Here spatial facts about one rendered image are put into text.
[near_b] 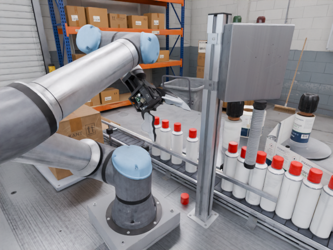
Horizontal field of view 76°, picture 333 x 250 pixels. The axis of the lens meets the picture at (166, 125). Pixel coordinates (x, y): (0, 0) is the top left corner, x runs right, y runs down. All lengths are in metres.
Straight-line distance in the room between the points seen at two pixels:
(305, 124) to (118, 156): 0.99
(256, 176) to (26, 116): 0.69
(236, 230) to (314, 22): 4.82
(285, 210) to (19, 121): 0.77
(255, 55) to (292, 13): 4.89
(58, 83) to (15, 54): 4.32
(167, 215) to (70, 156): 0.38
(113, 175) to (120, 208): 0.11
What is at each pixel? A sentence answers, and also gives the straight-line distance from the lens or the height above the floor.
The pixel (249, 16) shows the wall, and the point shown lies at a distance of 5.88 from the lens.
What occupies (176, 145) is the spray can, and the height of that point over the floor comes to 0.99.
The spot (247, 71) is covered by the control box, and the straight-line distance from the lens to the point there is 0.59.
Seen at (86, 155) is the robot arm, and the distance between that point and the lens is 0.65.
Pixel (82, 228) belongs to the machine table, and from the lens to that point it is 0.87.
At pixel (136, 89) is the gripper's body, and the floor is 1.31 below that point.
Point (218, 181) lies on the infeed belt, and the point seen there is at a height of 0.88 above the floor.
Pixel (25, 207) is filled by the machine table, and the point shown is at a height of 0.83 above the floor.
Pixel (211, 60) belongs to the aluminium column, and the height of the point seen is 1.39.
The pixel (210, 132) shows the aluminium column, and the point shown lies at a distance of 0.65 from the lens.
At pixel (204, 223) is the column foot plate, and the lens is 0.84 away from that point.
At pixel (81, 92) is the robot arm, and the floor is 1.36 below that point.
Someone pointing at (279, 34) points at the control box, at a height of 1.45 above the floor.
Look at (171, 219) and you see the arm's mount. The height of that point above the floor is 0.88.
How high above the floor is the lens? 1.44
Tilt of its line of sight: 22 degrees down
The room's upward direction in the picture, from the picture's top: straight up
